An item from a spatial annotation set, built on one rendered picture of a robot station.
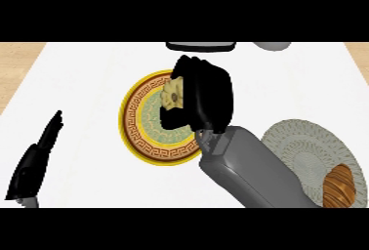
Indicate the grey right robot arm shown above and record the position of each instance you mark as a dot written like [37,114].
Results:
[254,169]

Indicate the black flat appliance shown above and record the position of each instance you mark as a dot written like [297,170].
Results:
[201,46]

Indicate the grey round woven placemat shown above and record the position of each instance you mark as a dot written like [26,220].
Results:
[307,153]

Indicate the yellow patterned round plate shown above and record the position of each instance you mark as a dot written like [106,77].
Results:
[143,130]

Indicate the brown striped bread loaf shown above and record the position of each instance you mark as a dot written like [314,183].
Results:
[338,186]

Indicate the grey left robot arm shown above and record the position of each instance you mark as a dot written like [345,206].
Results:
[29,202]

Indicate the grey round object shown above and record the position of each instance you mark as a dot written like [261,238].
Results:
[273,46]

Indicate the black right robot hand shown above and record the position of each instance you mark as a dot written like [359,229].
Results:
[211,94]

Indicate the pale yellow squash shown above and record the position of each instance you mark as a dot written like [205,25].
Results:
[173,91]

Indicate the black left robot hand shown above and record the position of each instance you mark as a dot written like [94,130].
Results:
[32,162]

